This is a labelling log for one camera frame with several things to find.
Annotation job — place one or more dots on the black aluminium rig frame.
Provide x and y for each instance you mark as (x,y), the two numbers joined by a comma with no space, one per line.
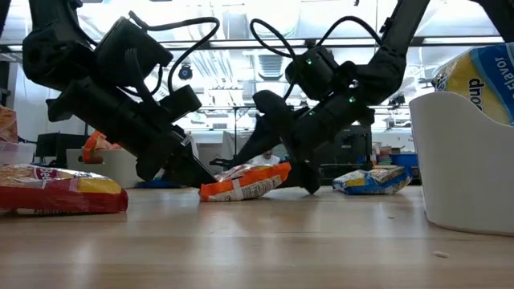
(417,41)

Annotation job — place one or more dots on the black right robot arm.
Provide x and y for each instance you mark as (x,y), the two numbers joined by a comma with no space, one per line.
(389,72)

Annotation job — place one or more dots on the black idle robot arm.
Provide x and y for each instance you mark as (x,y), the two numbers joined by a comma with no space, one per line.
(225,163)

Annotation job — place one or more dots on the red beef ramen pack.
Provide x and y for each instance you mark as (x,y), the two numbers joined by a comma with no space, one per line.
(8,124)
(60,198)

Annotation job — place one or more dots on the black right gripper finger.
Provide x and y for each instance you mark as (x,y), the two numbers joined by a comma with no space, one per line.
(307,172)
(265,140)

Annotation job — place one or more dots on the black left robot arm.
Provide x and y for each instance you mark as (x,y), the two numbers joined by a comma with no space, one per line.
(56,60)

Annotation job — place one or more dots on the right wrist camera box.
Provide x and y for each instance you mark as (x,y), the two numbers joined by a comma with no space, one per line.
(273,106)

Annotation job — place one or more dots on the orange chicken ramen pack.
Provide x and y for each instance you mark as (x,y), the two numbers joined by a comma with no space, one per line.
(96,144)
(249,182)

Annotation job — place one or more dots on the black monitor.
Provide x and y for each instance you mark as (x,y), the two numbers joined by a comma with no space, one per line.
(359,148)
(52,148)

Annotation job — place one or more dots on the clear plastic bin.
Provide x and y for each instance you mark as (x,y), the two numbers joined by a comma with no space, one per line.
(18,154)

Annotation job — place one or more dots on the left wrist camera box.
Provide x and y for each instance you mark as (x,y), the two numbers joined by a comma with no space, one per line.
(180,102)

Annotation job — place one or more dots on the silver round ventilation duct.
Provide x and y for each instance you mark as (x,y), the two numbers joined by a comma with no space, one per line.
(271,66)

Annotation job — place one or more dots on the blue storage bin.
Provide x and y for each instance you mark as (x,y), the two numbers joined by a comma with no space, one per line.
(405,160)

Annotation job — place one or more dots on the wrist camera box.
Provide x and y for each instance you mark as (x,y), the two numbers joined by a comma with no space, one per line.
(273,106)
(180,102)

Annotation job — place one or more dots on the black ceiling spot lamp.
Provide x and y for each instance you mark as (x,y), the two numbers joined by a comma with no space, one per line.
(185,73)
(396,100)

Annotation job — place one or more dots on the person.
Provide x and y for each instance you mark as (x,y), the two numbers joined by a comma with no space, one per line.
(267,158)

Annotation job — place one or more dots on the blue ramen pack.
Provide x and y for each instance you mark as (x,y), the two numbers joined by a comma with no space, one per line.
(154,184)
(373,182)
(462,80)

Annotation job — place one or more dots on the white curved plastic bin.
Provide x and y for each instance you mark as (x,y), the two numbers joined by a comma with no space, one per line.
(462,168)

